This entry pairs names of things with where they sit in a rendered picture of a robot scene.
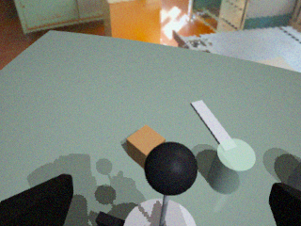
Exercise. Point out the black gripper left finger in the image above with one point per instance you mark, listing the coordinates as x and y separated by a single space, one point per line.
44 205

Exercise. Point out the tan cube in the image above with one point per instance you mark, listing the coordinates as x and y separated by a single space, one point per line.
141 142

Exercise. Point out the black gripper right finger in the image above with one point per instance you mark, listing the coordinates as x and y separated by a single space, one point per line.
285 202

